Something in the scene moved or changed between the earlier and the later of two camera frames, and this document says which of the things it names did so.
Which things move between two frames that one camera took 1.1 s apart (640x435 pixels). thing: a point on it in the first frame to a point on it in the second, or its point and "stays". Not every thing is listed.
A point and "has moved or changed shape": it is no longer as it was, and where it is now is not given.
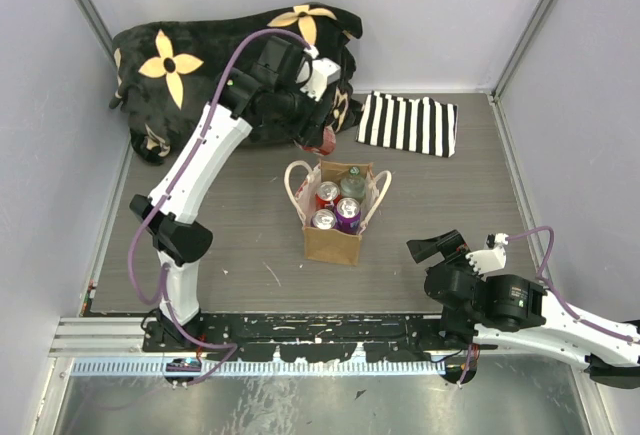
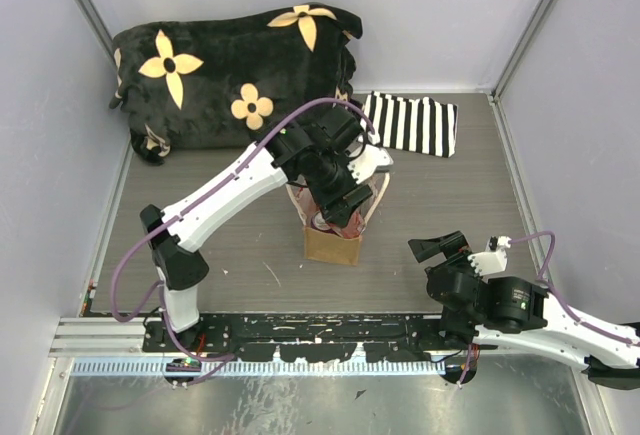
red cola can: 328,145 has moved or changed shape
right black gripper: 450,245 stays
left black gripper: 307,130 to 335,207
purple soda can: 323,219 stays
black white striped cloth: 419,125 stays
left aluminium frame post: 85,3 stays
